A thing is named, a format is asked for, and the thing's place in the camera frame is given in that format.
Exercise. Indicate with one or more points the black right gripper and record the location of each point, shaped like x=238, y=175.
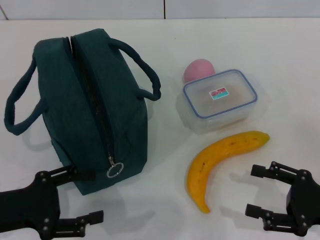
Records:
x=305, y=200

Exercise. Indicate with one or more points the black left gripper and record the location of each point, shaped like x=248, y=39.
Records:
x=25, y=212

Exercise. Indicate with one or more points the yellow banana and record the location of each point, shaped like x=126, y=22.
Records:
x=212, y=160

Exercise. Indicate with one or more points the clear plastic food container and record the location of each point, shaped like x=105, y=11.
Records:
x=220, y=107

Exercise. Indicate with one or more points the dark teal insulated lunch bag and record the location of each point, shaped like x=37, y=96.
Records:
x=100, y=100

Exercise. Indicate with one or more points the pink round fruit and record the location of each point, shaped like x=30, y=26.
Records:
x=198, y=70

